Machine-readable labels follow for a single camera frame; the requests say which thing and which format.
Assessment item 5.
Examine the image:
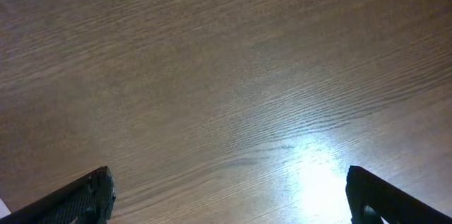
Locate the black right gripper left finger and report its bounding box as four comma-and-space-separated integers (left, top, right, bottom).
1, 166, 116, 224

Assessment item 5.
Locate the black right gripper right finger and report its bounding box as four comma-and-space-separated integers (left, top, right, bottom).
345, 165, 451, 224

